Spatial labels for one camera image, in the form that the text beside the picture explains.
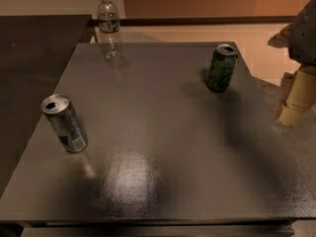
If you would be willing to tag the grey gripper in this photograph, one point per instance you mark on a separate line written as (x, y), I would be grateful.
(304, 37)

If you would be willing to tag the green soda can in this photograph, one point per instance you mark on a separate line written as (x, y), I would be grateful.
(222, 67)

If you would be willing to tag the clear plastic water bottle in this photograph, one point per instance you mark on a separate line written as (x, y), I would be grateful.
(109, 26)

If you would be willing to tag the silver energy drink can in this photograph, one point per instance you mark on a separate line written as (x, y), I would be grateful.
(61, 115)

